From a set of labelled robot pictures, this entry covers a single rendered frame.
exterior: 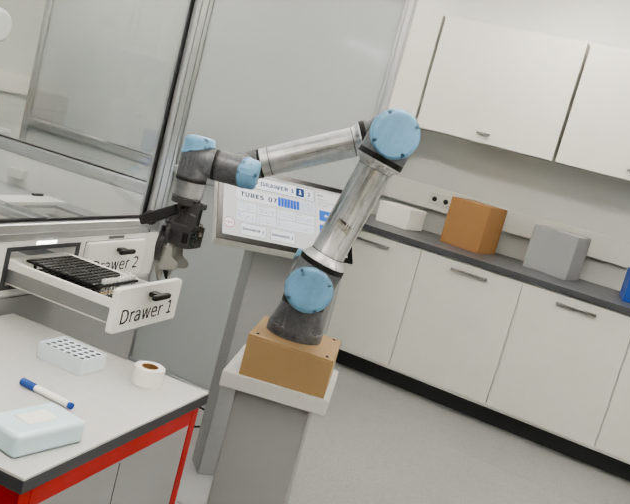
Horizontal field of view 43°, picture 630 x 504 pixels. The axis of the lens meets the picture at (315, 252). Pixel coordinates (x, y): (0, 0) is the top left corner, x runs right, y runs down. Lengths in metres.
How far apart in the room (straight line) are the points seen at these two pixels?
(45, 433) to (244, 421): 0.78
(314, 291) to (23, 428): 0.77
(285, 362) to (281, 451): 0.25
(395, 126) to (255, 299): 1.24
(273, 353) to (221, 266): 1.87
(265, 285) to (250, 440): 0.92
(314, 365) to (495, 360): 2.78
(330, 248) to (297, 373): 0.34
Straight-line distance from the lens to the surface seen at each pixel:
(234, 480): 2.20
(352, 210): 1.91
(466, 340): 4.75
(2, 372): 1.80
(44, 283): 2.08
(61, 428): 1.50
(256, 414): 2.13
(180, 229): 1.96
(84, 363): 1.84
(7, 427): 1.47
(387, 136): 1.88
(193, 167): 1.95
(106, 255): 2.44
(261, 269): 2.92
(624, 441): 4.69
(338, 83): 3.63
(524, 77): 5.06
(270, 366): 2.05
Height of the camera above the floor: 1.42
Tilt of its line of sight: 9 degrees down
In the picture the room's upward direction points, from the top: 15 degrees clockwise
